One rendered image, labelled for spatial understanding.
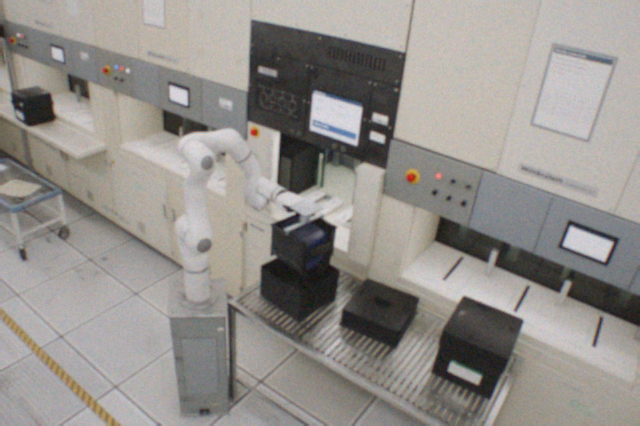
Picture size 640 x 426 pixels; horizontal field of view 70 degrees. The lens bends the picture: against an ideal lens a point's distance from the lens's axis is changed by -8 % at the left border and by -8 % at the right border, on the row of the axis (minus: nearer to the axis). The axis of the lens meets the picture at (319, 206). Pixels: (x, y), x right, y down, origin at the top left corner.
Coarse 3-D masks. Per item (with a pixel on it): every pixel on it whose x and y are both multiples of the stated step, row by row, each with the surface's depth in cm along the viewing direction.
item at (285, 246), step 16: (304, 208) 218; (320, 208) 220; (272, 224) 223; (304, 224) 222; (320, 224) 232; (272, 240) 227; (288, 240) 218; (288, 256) 222; (304, 256) 216; (304, 272) 221
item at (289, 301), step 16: (272, 272) 244; (288, 272) 254; (320, 272) 248; (336, 272) 238; (272, 288) 234; (288, 288) 224; (304, 288) 249; (320, 288) 230; (336, 288) 241; (288, 304) 228; (304, 304) 226; (320, 304) 237
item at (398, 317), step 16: (368, 288) 239; (384, 288) 240; (352, 304) 227; (368, 304) 228; (384, 304) 229; (400, 304) 230; (416, 304) 232; (352, 320) 224; (368, 320) 219; (384, 320) 219; (400, 320) 220; (368, 336) 223; (384, 336) 218; (400, 336) 221
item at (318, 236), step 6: (312, 234) 219; (318, 234) 222; (324, 234) 225; (312, 240) 220; (318, 240) 224; (324, 240) 227; (312, 246) 222; (318, 258) 230; (306, 264) 225; (312, 264) 228
